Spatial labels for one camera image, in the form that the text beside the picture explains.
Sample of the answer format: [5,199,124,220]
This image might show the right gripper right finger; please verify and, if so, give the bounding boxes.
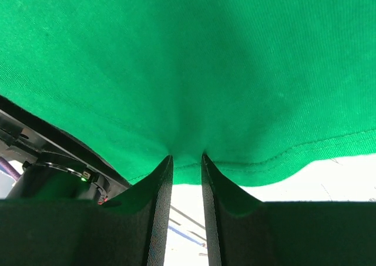
[201,154,375,265]

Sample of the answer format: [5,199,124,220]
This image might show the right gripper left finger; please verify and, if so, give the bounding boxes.
[1,154,173,265]

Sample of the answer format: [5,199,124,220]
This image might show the green t-shirt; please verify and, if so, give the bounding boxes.
[1,0,375,186]

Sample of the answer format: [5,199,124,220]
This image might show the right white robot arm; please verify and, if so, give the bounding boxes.
[1,97,375,265]

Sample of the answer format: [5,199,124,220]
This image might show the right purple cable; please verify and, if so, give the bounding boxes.
[0,156,21,180]

